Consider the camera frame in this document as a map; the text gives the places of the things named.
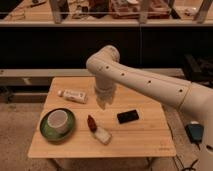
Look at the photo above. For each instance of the white tube bottle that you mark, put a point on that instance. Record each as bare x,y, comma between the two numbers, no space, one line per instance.
71,95

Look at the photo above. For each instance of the wooden folding table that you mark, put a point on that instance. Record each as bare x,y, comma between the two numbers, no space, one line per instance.
131,126

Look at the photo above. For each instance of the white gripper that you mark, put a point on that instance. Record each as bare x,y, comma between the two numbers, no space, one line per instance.
105,95

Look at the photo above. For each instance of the long wooden shelf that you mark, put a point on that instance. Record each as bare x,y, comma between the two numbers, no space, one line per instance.
106,13

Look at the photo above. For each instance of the green plate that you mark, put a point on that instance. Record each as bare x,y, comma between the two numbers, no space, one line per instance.
50,134

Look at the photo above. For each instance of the blue foot pedal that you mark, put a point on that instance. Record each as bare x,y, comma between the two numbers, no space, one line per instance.
194,132

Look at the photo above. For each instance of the black phone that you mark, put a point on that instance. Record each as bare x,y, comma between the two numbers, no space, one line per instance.
127,116

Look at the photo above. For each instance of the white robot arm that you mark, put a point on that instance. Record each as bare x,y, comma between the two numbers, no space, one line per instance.
188,97

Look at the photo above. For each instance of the white cup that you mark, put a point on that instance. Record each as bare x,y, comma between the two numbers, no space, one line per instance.
58,120

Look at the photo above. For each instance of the red brown small bottle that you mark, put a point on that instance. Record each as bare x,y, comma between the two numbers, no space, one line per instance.
91,123

